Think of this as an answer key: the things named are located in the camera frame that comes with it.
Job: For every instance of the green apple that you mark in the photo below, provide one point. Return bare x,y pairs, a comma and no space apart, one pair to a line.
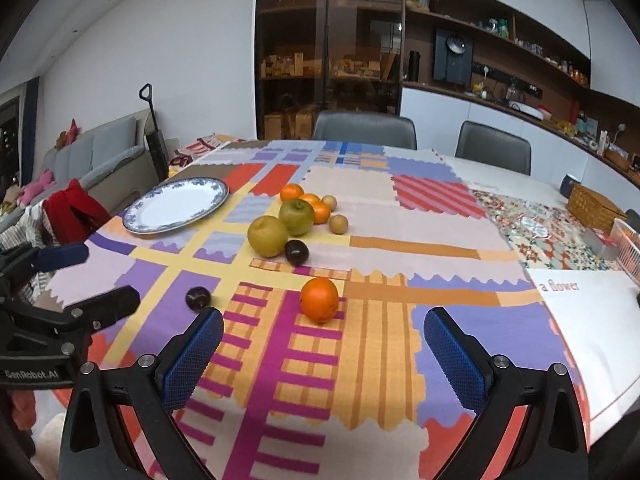
297,216

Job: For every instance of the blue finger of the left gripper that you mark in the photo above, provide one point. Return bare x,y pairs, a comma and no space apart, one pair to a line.
55,258

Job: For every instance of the clear plastic container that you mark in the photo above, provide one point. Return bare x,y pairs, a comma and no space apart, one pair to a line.
626,241

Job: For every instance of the colourful patchwork tablecloth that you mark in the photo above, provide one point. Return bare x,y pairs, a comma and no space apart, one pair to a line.
361,396

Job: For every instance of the black upright vacuum cleaner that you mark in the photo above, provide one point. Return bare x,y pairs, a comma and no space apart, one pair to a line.
154,137

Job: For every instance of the orange mandarin back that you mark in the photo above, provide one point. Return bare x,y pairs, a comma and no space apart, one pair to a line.
291,191

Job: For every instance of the brown kiwi front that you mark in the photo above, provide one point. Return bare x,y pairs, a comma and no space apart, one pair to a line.
338,224

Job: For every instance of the yellow-green pear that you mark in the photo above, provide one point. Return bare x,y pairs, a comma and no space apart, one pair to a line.
267,236

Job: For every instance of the orange mandarin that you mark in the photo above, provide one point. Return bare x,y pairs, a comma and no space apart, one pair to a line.
311,199
322,212
291,191

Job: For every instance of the large orange front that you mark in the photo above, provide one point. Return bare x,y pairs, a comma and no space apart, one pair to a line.
319,300

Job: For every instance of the brown kiwi back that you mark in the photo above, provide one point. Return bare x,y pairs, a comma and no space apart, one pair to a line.
330,201

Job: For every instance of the floral patterned mat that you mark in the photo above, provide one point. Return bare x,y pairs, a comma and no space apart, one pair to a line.
544,237

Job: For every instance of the blue white porcelain plate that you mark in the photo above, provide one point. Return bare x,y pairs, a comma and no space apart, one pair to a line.
174,205

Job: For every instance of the dark glass cabinet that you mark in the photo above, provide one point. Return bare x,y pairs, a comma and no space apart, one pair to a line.
316,55

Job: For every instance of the wicker basket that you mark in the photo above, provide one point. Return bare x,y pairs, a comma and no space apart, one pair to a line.
592,209

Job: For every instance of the brown kiwi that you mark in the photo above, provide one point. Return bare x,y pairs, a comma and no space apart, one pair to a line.
338,224
330,201

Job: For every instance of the grey chair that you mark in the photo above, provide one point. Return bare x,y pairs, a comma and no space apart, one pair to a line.
365,128
494,147

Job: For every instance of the pink plush toy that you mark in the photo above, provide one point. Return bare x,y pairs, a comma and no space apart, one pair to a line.
35,188

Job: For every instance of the dark blue mug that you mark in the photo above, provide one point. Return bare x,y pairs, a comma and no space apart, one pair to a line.
567,185

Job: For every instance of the grey sofa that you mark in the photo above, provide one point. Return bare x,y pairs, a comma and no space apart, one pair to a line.
111,163

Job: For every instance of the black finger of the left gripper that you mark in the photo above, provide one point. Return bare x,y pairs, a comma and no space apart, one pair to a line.
98,312

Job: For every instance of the white paper sheet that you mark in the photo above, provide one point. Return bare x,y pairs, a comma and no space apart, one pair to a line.
597,315

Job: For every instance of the dark plum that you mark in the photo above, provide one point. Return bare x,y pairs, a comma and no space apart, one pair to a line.
198,298
296,252

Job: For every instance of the grey chair left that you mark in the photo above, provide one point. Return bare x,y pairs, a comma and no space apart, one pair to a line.
365,128

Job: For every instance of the red cloth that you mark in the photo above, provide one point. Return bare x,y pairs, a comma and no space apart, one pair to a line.
73,214

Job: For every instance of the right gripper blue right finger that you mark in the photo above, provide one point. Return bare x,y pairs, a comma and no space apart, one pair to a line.
551,442

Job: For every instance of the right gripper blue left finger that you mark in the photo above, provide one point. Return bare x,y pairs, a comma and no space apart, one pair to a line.
96,443

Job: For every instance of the orange mandarin front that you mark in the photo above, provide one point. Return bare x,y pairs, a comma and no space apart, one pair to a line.
322,212

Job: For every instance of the black wall coffee machine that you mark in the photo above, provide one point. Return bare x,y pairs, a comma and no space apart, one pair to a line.
453,57

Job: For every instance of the grey chair right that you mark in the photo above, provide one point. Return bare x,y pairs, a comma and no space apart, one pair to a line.
494,147

